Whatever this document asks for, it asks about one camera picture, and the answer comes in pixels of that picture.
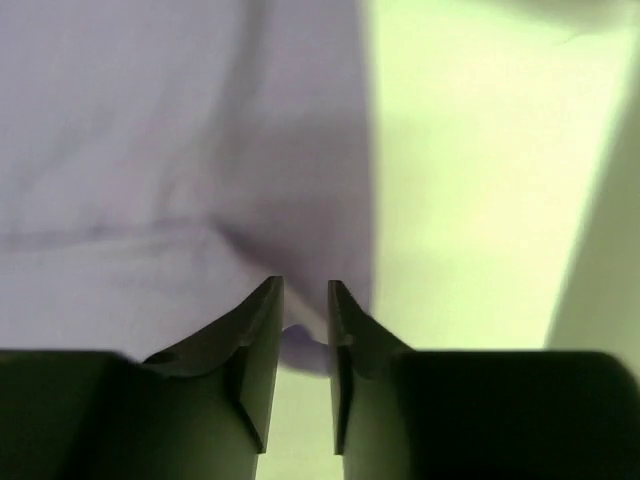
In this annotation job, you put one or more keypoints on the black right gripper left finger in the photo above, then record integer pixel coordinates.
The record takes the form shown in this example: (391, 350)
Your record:
(199, 409)

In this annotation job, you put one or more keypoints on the purple t shirt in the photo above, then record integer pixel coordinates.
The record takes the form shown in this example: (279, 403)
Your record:
(160, 159)

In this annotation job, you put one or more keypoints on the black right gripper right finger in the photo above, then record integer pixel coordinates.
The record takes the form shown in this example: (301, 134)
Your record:
(401, 413)

